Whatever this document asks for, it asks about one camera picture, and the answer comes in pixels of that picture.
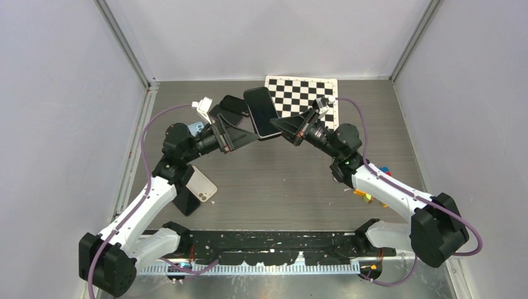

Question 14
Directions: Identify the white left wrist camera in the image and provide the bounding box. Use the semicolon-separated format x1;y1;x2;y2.
191;97;214;125

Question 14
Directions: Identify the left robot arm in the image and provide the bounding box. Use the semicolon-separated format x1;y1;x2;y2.
78;116;258;297

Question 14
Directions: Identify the black white chessboard mat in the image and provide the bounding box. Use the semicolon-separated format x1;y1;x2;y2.
265;75;338;118

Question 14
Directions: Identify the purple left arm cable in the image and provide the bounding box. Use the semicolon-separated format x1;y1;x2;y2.
87;103;222;299

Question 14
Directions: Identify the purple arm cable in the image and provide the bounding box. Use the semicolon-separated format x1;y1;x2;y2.
329;97;483;287
87;103;222;299

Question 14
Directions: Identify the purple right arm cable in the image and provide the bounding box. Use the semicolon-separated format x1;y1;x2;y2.
329;97;483;287

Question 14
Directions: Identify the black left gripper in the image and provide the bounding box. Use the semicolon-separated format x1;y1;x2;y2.
183;114;258;163

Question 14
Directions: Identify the aluminium front rail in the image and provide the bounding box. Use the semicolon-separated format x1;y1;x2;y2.
87;232;464;277

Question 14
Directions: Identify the red blue toy block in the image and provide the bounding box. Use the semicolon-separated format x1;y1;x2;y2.
379;166;392;176

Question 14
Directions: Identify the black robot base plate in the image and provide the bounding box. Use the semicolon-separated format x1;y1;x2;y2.
166;230;396;266

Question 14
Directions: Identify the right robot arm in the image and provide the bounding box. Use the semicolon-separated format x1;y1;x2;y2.
270;109;469;268

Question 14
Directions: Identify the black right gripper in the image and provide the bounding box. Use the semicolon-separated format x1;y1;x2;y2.
270;108;342;160

